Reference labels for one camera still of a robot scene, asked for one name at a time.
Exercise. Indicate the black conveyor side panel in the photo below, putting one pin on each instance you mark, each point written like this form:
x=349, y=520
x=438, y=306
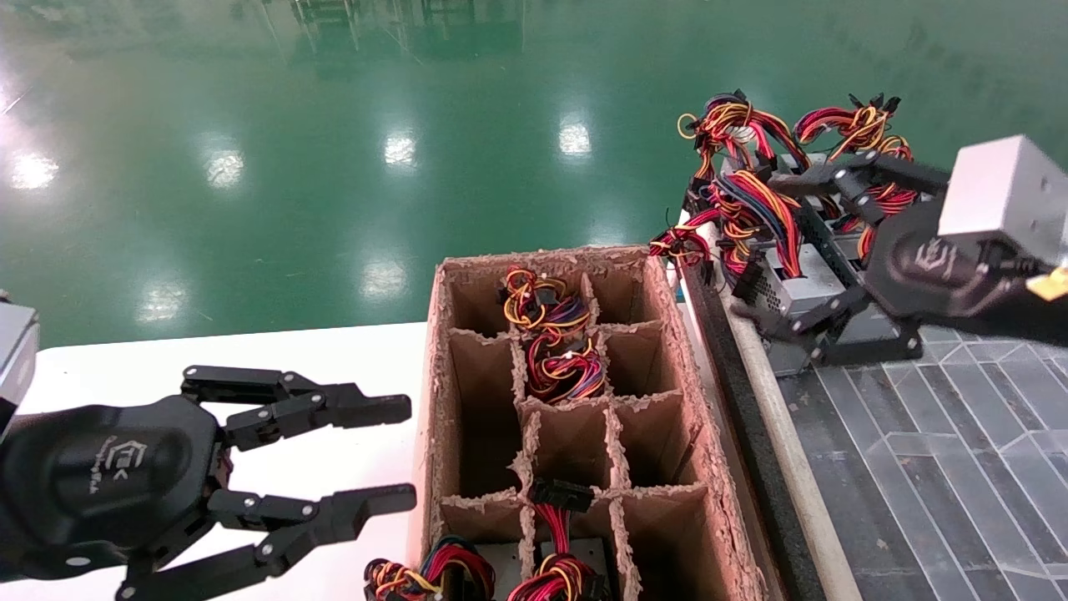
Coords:
x=751, y=434

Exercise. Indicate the yellow wrist label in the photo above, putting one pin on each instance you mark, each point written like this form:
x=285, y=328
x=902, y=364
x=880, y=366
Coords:
x=1050, y=285

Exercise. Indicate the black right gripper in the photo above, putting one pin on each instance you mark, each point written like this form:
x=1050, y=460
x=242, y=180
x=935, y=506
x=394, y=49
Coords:
x=926, y=267

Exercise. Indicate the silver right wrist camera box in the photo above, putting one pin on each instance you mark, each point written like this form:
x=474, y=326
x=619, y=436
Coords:
x=1001, y=192

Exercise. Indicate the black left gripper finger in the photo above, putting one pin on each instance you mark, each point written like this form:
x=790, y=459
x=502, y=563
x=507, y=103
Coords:
x=367, y=505
x=367, y=409

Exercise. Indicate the white conveyor side rail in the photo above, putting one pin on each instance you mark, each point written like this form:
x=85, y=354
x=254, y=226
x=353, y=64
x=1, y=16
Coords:
x=793, y=451

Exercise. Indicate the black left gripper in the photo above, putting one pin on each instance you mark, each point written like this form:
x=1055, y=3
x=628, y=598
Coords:
x=108, y=476

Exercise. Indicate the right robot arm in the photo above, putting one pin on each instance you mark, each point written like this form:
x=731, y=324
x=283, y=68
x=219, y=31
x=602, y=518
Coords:
x=1026, y=321

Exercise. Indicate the brown cardboard divider box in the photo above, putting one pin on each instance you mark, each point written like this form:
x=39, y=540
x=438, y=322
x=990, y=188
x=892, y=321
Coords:
x=484, y=417

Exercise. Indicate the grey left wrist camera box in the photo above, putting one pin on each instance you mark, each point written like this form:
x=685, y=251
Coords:
x=15, y=359

